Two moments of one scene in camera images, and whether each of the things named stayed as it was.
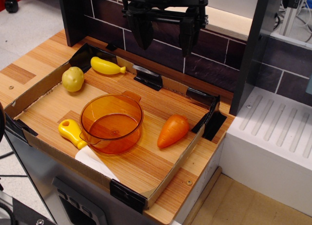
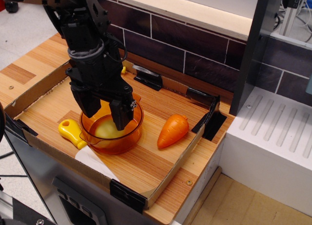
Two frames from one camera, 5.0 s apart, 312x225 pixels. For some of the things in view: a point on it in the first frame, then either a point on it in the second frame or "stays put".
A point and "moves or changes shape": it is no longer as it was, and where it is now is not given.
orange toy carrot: x=174 y=128 stays put
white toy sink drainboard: x=268 y=146 stays put
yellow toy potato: x=72 y=79 moves or changes shape
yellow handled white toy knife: x=69 y=130 stays put
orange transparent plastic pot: x=111 y=123 stays put
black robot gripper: x=186 y=6 to x=98 y=69
